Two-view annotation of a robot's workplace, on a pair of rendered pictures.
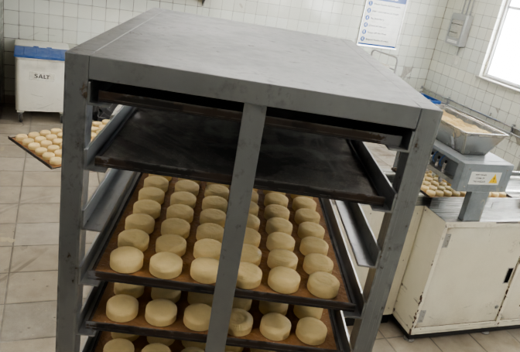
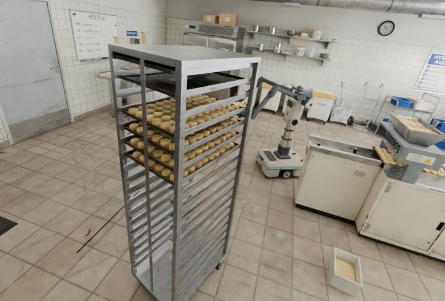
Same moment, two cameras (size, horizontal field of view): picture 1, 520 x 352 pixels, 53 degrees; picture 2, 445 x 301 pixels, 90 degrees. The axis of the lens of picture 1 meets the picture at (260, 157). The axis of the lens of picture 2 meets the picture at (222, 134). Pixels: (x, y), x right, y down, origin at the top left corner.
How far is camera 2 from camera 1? 0.87 m
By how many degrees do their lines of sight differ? 35
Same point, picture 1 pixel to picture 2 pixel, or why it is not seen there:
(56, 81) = not seen: hidden behind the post
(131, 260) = (132, 110)
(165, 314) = (140, 129)
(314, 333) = (171, 146)
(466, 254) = (404, 201)
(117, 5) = (282, 65)
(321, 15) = (391, 72)
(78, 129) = (112, 65)
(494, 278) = (428, 224)
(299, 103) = (148, 57)
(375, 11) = (431, 71)
